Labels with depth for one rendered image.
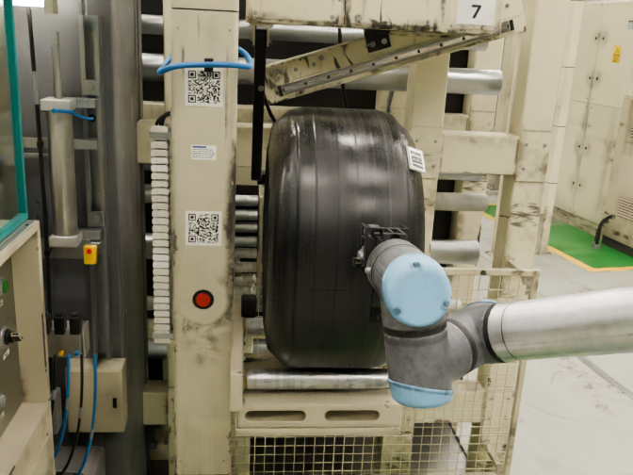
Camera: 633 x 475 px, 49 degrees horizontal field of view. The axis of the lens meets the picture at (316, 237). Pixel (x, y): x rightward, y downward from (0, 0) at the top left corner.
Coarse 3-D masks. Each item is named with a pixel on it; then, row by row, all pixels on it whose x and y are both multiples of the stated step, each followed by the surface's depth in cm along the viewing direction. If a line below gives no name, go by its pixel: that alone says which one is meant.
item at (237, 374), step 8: (240, 304) 178; (240, 312) 173; (240, 320) 168; (240, 328) 164; (240, 336) 160; (240, 344) 156; (232, 352) 152; (240, 352) 152; (232, 360) 148; (240, 360) 148; (232, 368) 145; (240, 368) 145; (232, 376) 144; (240, 376) 144; (232, 384) 144; (240, 384) 145; (232, 392) 145; (240, 392) 145; (232, 400) 146; (240, 400) 146; (232, 408) 146; (240, 408) 146
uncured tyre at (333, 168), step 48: (288, 144) 137; (336, 144) 136; (384, 144) 137; (288, 192) 131; (336, 192) 130; (384, 192) 131; (288, 240) 130; (336, 240) 129; (288, 288) 131; (336, 288) 131; (288, 336) 137; (336, 336) 137
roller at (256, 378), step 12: (252, 372) 150; (264, 372) 150; (276, 372) 150; (288, 372) 150; (300, 372) 151; (312, 372) 151; (324, 372) 151; (336, 372) 151; (348, 372) 152; (360, 372) 152; (372, 372) 152; (384, 372) 153; (252, 384) 149; (264, 384) 149; (276, 384) 149; (288, 384) 150; (300, 384) 150; (312, 384) 150; (324, 384) 151; (336, 384) 151; (348, 384) 151; (360, 384) 151; (372, 384) 152; (384, 384) 152
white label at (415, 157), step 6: (408, 150) 138; (414, 150) 139; (420, 150) 140; (408, 156) 137; (414, 156) 138; (420, 156) 139; (414, 162) 137; (420, 162) 138; (414, 168) 136; (420, 168) 137
